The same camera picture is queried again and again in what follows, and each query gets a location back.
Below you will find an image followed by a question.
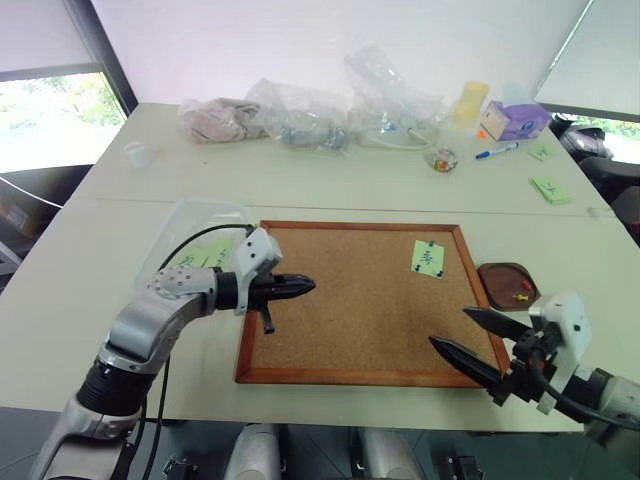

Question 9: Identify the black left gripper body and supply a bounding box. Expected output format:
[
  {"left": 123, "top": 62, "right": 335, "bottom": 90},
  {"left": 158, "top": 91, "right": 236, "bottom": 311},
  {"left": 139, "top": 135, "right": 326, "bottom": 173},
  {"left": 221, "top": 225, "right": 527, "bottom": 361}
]
[{"left": 246, "top": 273, "right": 280, "bottom": 337}]

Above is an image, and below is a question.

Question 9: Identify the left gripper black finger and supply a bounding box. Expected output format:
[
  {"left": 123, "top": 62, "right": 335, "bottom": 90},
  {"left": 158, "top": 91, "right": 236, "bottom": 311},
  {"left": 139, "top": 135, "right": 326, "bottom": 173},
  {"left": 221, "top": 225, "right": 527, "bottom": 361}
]
[
  {"left": 272, "top": 272, "right": 318, "bottom": 289},
  {"left": 273, "top": 285, "right": 316, "bottom": 302}
]

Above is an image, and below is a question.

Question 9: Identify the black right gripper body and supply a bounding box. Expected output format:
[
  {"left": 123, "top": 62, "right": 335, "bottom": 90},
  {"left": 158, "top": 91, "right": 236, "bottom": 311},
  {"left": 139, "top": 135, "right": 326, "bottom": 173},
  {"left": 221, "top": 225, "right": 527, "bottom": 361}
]
[{"left": 491, "top": 327, "right": 557, "bottom": 408}]

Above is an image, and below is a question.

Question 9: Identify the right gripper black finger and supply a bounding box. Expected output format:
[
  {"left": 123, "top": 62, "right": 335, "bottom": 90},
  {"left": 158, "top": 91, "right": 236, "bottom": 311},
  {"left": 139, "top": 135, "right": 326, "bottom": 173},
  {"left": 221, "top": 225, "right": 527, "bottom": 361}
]
[
  {"left": 462, "top": 306, "right": 533, "bottom": 345},
  {"left": 428, "top": 335, "right": 504, "bottom": 390}
]

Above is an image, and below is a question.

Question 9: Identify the green written paper note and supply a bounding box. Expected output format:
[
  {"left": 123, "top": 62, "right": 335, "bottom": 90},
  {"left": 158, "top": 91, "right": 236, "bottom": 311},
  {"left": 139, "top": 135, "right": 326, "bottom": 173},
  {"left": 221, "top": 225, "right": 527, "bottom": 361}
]
[{"left": 175, "top": 238, "right": 235, "bottom": 272}]

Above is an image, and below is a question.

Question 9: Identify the wood framed cork board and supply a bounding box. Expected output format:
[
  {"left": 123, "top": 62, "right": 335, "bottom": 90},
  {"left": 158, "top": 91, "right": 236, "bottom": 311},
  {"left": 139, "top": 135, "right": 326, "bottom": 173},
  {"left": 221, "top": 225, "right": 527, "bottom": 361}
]
[{"left": 234, "top": 219, "right": 513, "bottom": 389}]

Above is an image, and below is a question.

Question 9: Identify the green sticky note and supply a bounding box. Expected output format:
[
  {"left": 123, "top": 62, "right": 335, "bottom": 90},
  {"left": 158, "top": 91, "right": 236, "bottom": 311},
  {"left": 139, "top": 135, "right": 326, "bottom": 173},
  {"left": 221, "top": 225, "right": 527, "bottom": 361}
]
[{"left": 410, "top": 239, "right": 447, "bottom": 280}]

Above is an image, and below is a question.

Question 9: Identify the clear glass bowl with candies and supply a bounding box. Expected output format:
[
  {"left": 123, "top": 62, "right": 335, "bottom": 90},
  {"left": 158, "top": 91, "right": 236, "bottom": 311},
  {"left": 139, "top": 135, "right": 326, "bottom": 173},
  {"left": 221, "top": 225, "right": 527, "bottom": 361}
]
[{"left": 424, "top": 145, "right": 462, "bottom": 174}]

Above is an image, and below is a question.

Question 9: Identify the brown wooden tray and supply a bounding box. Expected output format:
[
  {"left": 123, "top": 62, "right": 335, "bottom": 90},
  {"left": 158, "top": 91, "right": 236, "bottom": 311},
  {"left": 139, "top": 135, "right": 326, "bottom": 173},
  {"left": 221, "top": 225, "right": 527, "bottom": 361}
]
[{"left": 475, "top": 260, "right": 543, "bottom": 313}]

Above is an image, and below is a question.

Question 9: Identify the clear plastic container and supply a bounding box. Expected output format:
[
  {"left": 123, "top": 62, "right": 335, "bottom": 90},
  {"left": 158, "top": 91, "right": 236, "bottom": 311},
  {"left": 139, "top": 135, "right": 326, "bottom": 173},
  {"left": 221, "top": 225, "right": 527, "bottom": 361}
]
[{"left": 136, "top": 197, "right": 255, "bottom": 294}]

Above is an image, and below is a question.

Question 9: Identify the grey rounded robot leg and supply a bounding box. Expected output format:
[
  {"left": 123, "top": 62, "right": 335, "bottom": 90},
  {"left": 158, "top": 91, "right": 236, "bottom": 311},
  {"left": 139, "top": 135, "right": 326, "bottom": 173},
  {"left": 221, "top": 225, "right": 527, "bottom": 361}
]
[
  {"left": 231, "top": 422, "right": 282, "bottom": 480},
  {"left": 358, "top": 427, "right": 422, "bottom": 480}
]

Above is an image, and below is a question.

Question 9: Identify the large green sticky pad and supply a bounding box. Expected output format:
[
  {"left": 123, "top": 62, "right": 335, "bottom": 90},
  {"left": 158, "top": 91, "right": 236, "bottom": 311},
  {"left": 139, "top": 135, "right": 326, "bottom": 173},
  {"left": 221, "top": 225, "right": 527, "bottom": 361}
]
[{"left": 528, "top": 175, "right": 573, "bottom": 207}]

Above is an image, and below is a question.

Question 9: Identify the plastic bag with grey items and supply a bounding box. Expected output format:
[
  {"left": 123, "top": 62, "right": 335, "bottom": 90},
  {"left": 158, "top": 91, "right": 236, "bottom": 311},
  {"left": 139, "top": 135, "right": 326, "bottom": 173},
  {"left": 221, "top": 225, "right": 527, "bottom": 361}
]
[{"left": 243, "top": 78, "right": 352, "bottom": 156}]

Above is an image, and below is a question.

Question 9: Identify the blue whiteboard marker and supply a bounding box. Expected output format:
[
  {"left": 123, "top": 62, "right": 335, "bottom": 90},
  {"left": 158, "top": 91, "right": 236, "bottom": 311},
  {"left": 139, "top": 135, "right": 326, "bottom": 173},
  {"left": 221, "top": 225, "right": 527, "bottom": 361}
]
[{"left": 474, "top": 141, "right": 521, "bottom": 162}]

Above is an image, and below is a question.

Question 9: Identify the plastic bag with pink cloth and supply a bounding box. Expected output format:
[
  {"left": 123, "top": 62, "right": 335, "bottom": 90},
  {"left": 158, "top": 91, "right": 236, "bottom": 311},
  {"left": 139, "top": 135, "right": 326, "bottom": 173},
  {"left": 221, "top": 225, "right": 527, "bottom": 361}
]
[{"left": 176, "top": 96, "right": 272, "bottom": 145}]

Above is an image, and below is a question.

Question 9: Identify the small green sticky pad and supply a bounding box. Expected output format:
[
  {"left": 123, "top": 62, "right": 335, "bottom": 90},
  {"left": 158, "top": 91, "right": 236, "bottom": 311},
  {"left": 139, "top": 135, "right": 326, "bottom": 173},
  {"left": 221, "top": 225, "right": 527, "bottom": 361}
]
[{"left": 526, "top": 143, "right": 559, "bottom": 163}]

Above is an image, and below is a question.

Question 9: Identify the small clear plastic cup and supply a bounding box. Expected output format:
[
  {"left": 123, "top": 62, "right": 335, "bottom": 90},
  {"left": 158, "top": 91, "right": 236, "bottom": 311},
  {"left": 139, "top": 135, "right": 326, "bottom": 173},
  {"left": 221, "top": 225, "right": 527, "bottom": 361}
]
[{"left": 123, "top": 141, "right": 152, "bottom": 169}]

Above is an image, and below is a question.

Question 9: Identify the black office chair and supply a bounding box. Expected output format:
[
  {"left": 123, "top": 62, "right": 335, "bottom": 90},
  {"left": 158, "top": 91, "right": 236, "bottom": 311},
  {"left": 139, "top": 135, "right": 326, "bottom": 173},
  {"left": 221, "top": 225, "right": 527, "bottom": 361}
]
[{"left": 548, "top": 111, "right": 640, "bottom": 247}]

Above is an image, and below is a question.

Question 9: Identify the large clear plastic bag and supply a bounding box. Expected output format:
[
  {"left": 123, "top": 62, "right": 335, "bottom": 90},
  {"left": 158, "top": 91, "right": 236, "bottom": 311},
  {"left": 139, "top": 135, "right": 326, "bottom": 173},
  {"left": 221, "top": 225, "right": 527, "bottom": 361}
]
[{"left": 342, "top": 44, "right": 450, "bottom": 150}]

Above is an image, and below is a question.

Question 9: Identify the purple tissue box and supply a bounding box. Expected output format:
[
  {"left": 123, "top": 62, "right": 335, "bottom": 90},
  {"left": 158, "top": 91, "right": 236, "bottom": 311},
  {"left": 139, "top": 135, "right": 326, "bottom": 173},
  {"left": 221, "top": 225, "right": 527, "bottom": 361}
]
[{"left": 479, "top": 99, "right": 552, "bottom": 143}]

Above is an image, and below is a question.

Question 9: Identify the yellow plastic cup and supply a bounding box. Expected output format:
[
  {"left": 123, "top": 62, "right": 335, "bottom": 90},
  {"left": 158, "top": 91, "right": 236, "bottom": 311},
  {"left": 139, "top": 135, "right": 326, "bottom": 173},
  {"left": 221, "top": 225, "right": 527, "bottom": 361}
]
[{"left": 451, "top": 80, "right": 491, "bottom": 133}]

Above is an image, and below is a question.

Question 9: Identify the white roller blind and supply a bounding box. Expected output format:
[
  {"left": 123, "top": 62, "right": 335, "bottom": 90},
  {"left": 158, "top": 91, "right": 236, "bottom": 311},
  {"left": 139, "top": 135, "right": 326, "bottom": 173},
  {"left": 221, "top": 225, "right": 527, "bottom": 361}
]
[{"left": 0, "top": 0, "right": 97, "bottom": 74}]

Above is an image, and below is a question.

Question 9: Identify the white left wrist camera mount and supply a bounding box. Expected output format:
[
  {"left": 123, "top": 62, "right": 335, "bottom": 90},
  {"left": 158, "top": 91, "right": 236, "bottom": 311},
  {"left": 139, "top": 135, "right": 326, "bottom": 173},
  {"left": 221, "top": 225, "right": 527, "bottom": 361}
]
[{"left": 230, "top": 227, "right": 284, "bottom": 315}]

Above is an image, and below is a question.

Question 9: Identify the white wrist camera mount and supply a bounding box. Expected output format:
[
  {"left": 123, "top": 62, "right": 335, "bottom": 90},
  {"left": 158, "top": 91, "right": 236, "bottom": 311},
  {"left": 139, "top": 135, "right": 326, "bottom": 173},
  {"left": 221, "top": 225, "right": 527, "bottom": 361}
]
[
  {"left": 230, "top": 227, "right": 284, "bottom": 315},
  {"left": 528, "top": 291, "right": 593, "bottom": 415}
]

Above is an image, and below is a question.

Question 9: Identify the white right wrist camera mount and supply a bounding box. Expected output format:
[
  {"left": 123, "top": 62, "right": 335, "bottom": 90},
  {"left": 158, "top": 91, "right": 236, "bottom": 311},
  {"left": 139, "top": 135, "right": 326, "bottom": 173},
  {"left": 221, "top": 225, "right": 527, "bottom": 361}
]
[{"left": 528, "top": 291, "right": 593, "bottom": 415}]

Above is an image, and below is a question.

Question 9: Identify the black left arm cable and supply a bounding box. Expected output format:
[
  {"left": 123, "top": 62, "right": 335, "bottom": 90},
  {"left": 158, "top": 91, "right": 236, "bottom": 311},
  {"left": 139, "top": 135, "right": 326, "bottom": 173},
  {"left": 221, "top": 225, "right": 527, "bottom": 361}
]
[{"left": 133, "top": 223, "right": 257, "bottom": 480}]

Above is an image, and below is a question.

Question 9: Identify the black window frame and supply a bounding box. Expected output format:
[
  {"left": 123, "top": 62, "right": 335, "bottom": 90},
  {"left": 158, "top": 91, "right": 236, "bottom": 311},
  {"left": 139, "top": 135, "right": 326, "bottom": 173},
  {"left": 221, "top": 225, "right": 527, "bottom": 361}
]
[{"left": 0, "top": 0, "right": 140, "bottom": 117}]

